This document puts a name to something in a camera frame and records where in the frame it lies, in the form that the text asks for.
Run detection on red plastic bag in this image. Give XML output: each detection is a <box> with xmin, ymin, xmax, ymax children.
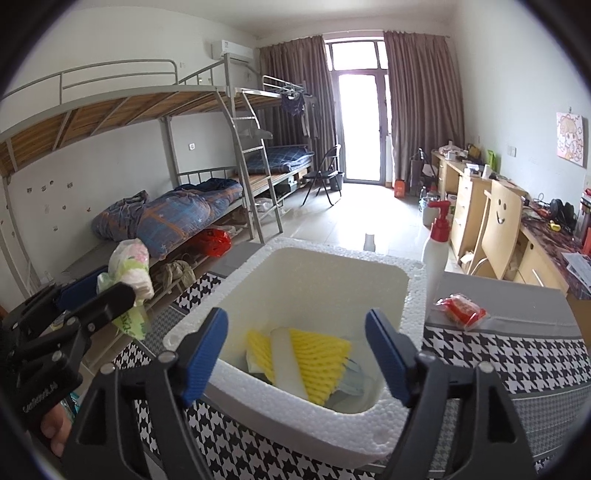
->
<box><xmin>199</xmin><ymin>228</ymin><xmax>232</xmax><ymax>257</ymax></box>

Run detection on black trolley bag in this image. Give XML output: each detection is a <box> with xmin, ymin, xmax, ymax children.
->
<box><xmin>410</xmin><ymin>148</ymin><xmax>435</xmax><ymax>190</ymax></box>

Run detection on yellow foam net sleeve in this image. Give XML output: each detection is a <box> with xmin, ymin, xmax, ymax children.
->
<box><xmin>246</xmin><ymin>328</ymin><xmax>352</xmax><ymax>406</ymax></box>

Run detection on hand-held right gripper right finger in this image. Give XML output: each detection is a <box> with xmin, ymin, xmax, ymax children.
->
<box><xmin>365</xmin><ymin>308</ymin><xmax>539</xmax><ymax>480</ymax></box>

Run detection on floral tissue pack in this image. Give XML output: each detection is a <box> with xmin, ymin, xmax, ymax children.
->
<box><xmin>96</xmin><ymin>239</ymin><xmax>155</xmax><ymax>340</ymax></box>

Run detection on white pump bottle red top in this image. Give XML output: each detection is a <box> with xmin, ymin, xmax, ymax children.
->
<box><xmin>421</xmin><ymin>199</ymin><xmax>451</xmax><ymax>305</ymax></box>

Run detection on pair of grey shoes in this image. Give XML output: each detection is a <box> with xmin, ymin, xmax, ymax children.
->
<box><xmin>152</xmin><ymin>261</ymin><xmax>197</xmax><ymax>287</ymax></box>

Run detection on brown curtain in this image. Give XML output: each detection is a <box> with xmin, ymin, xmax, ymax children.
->
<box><xmin>259</xmin><ymin>36</ymin><xmax>340</xmax><ymax>185</ymax></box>
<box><xmin>384</xmin><ymin>30</ymin><xmax>465</xmax><ymax>188</ymax></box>

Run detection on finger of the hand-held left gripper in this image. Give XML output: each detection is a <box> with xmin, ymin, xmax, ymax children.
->
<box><xmin>7</xmin><ymin>281</ymin><xmax>137</xmax><ymax>361</ymax></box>
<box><xmin>11</xmin><ymin>265</ymin><xmax>109</xmax><ymax>324</ymax></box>

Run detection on black folding chair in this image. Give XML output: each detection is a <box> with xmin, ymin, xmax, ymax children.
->
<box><xmin>302</xmin><ymin>144</ymin><xmax>345</xmax><ymax>207</ymax></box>

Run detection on blue plaid quilt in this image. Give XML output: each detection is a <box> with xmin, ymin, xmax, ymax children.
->
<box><xmin>91</xmin><ymin>179</ymin><xmax>243</xmax><ymax>259</ymax></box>

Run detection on small metal bunk bed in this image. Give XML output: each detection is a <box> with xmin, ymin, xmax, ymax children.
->
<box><xmin>235</xmin><ymin>75</ymin><xmax>333</xmax><ymax>204</ymax></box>

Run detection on long wooden desk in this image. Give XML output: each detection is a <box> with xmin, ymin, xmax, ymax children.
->
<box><xmin>431</xmin><ymin>148</ymin><xmax>591</xmax><ymax>301</ymax></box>

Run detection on hanging dark clothes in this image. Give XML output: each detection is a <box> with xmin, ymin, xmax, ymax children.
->
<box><xmin>279</xmin><ymin>90</ymin><xmax>308</xmax><ymax>134</ymax></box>

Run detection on white air conditioner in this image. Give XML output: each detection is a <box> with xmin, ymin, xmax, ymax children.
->
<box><xmin>211</xmin><ymin>41</ymin><xmax>254</xmax><ymax>63</ymax></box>

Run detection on white foam box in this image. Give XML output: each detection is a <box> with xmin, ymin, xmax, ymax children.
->
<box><xmin>163</xmin><ymin>237</ymin><xmax>428</xmax><ymax>467</ymax></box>

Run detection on grey houndstooth tablecloth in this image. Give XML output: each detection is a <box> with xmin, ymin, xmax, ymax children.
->
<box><xmin>106</xmin><ymin>254</ymin><xmax>591</xmax><ymax>480</ymax></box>

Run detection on person's left hand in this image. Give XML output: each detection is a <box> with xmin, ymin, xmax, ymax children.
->
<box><xmin>41</xmin><ymin>402</ymin><xmax>75</xmax><ymax>457</ymax></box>

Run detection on red snack packet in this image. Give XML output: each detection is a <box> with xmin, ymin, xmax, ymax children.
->
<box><xmin>434</xmin><ymin>293</ymin><xmax>489</xmax><ymax>330</ymax></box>

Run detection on wall poster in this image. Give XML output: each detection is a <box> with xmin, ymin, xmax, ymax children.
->
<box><xmin>555</xmin><ymin>111</ymin><xmax>591</xmax><ymax>164</ymax></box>

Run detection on glass balcony door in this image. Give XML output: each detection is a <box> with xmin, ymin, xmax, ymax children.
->
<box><xmin>325</xmin><ymin>41</ymin><xmax>393</xmax><ymax>185</ymax></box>

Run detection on wooden chair with smiley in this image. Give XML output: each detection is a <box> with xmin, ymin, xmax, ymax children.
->
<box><xmin>468</xmin><ymin>179</ymin><xmax>525</xmax><ymax>280</ymax></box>

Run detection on large metal bunk bed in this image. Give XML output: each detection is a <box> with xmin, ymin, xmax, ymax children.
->
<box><xmin>0</xmin><ymin>59</ymin><xmax>287</xmax><ymax>296</ymax></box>

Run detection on black headphones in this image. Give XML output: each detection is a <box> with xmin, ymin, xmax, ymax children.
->
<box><xmin>549</xmin><ymin>198</ymin><xmax>578</xmax><ymax>232</ymax></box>

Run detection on white foam sheet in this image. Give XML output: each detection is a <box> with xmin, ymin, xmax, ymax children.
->
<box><xmin>269</xmin><ymin>326</ymin><xmax>309</xmax><ymax>401</ymax></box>

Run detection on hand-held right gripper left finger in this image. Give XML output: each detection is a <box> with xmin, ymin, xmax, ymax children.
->
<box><xmin>62</xmin><ymin>308</ymin><xmax>229</xmax><ymax>480</ymax></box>

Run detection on printed papers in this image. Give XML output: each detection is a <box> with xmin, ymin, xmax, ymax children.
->
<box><xmin>566</xmin><ymin>251</ymin><xmax>591</xmax><ymax>296</ymax></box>

